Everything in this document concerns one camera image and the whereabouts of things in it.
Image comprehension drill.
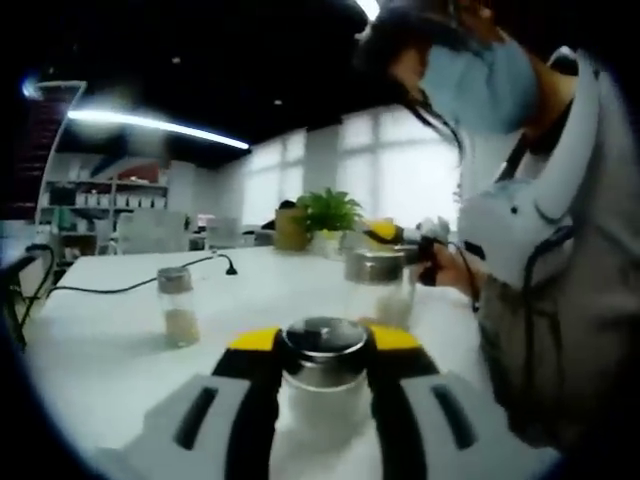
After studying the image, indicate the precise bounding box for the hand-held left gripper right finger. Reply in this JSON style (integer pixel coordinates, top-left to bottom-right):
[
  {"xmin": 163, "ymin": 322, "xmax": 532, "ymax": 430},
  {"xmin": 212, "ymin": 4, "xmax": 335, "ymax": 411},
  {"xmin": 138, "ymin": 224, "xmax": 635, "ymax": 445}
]
[{"xmin": 367, "ymin": 323, "xmax": 559, "ymax": 480}]

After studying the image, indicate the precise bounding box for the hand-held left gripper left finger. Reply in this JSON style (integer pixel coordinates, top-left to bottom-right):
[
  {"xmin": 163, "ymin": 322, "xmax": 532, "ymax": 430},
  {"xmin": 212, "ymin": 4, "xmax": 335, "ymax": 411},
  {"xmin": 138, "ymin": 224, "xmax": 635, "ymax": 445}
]
[{"xmin": 94, "ymin": 327, "xmax": 284, "ymax": 480}]

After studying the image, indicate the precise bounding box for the large brown-filled seasoning bottle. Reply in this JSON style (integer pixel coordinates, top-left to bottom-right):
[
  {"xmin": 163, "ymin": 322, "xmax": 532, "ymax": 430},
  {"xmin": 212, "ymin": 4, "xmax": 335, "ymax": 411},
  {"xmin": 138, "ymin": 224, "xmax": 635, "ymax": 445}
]
[{"xmin": 343, "ymin": 248, "xmax": 417, "ymax": 329}]

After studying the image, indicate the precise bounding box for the small brown-filled seasoning bottle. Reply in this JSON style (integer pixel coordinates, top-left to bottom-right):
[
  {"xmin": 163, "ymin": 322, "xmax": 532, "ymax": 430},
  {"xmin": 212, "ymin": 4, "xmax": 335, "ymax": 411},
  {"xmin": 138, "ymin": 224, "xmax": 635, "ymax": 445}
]
[{"xmin": 156, "ymin": 266, "xmax": 202, "ymax": 350}]

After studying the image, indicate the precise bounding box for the small white-filled seasoning bottle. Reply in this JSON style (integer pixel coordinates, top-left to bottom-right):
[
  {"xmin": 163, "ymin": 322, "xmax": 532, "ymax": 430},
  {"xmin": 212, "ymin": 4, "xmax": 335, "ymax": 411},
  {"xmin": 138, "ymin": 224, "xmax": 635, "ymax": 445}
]
[{"xmin": 277, "ymin": 316, "xmax": 374, "ymax": 441}]

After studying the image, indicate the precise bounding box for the person's right hand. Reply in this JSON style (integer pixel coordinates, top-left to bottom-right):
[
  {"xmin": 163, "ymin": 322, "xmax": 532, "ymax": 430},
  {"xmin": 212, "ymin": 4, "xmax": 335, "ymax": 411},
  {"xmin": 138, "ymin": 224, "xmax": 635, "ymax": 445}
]
[{"xmin": 432, "ymin": 243, "xmax": 483, "ymax": 291}]

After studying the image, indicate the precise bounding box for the green potted plant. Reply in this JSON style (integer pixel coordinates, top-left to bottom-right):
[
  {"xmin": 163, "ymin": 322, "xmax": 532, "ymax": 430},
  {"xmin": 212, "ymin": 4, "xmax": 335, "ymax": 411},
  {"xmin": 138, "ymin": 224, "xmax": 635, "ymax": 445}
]
[{"xmin": 294, "ymin": 188, "xmax": 365, "ymax": 257}]

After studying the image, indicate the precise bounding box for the window with blinds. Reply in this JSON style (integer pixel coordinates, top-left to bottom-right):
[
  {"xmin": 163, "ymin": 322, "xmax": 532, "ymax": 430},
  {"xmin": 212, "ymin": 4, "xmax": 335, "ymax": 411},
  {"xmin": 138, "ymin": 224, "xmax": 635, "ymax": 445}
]
[{"xmin": 242, "ymin": 109, "xmax": 462, "ymax": 242}]

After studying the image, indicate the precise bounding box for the white chest device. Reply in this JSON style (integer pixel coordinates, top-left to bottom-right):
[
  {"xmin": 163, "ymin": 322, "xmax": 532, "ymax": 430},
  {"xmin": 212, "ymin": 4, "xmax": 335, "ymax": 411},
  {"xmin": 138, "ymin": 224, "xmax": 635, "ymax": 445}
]
[{"xmin": 457, "ymin": 179, "xmax": 574, "ymax": 287}]

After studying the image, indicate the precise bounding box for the brown box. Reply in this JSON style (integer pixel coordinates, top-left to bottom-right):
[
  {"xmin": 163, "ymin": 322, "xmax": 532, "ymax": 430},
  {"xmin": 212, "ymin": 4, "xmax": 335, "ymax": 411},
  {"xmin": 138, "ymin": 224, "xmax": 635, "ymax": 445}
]
[{"xmin": 274, "ymin": 207, "xmax": 312, "ymax": 252}]

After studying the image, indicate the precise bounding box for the person's patterned shirt torso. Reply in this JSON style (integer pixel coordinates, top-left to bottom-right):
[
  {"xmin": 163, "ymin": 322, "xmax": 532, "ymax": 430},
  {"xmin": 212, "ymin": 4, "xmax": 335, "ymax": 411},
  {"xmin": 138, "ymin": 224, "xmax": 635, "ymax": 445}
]
[{"xmin": 474, "ymin": 64, "xmax": 640, "ymax": 451}]

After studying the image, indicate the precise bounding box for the light blue face mask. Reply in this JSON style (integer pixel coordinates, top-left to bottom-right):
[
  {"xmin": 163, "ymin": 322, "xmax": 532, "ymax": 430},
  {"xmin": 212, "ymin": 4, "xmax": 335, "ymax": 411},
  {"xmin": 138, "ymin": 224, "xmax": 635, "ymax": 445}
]
[{"xmin": 422, "ymin": 39, "xmax": 540, "ymax": 136}]

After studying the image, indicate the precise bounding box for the white device neck band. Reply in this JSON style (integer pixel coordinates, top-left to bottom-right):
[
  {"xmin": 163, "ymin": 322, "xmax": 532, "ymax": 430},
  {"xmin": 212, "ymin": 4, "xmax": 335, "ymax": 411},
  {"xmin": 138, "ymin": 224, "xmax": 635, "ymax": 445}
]
[{"xmin": 532, "ymin": 47, "xmax": 631, "ymax": 225}]

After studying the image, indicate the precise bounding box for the person's head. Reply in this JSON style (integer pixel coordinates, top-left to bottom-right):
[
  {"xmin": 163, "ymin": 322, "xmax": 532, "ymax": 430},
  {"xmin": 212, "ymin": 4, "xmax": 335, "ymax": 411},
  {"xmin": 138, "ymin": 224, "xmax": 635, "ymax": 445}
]
[{"xmin": 352, "ymin": 0, "xmax": 576, "ymax": 151}]

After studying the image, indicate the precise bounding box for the long curved ceiling light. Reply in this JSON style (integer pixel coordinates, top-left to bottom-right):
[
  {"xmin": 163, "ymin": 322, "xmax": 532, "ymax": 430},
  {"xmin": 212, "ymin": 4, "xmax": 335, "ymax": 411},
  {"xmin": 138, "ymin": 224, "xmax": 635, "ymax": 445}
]
[{"xmin": 353, "ymin": 0, "xmax": 382, "ymax": 22}]

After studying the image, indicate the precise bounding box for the straight ceiling light strip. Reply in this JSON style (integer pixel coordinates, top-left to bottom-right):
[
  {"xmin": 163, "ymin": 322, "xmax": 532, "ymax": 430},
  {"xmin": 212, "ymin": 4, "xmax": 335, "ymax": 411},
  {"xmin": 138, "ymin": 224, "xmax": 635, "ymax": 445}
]
[{"xmin": 67, "ymin": 108, "xmax": 251, "ymax": 151}]

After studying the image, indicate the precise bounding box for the storage shelf with white boxes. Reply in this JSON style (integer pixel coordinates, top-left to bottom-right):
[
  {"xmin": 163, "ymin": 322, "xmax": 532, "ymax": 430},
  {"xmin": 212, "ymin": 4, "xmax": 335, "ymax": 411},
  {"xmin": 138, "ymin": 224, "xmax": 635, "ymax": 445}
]
[{"xmin": 42, "ymin": 177, "xmax": 171, "ymax": 222}]

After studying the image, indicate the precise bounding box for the white laptop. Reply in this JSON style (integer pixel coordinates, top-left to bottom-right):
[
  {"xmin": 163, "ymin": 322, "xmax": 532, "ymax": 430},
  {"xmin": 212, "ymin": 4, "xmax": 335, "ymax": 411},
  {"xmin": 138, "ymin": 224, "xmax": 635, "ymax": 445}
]
[{"xmin": 12, "ymin": 79, "xmax": 90, "ymax": 227}]

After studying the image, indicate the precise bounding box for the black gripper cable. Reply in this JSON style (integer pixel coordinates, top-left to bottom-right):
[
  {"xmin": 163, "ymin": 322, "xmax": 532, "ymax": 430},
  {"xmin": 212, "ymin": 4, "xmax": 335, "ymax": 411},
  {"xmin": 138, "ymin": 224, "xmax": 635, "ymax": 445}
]
[{"xmin": 444, "ymin": 239, "xmax": 485, "ymax": 315}]

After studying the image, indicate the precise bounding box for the black device cable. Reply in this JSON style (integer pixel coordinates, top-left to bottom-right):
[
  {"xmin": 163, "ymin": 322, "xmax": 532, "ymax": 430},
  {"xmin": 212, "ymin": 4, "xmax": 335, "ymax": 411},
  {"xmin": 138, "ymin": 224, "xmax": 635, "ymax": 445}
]
[{"xmin": 519, "ymin": 224, "xmax": 575, "ymax": 381}]

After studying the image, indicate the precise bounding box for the black neck strap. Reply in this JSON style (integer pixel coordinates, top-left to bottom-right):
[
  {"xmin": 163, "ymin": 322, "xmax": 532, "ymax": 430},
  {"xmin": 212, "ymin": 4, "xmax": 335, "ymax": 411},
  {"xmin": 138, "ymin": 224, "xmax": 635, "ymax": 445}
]
[{"xmin": 499, "ymin": 133, "xmax": 532, "ymax": 182}]

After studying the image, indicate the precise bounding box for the black power cable with plug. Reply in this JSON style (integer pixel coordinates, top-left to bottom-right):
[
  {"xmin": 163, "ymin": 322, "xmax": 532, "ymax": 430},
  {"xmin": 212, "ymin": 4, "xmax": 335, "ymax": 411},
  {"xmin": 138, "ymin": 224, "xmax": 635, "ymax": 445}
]
[{"xmin": 49, "ymin": 253, "xmax": 240, "ymax": 297}]

